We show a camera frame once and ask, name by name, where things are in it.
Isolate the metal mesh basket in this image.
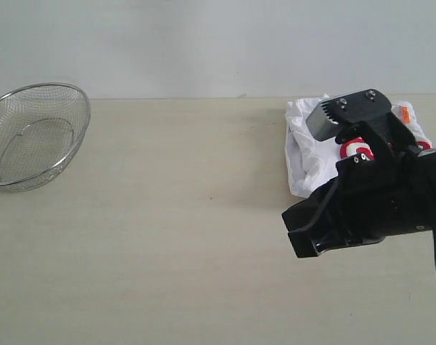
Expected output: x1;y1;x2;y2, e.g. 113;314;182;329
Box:
0;83;91;193

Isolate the white t-shirt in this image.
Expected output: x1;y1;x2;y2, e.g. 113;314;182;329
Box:
285;91;432;198

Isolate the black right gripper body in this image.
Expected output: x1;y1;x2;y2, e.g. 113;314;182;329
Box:
337;152;436;238

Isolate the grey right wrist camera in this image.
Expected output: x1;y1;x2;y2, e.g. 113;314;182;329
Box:
305;88;420;159

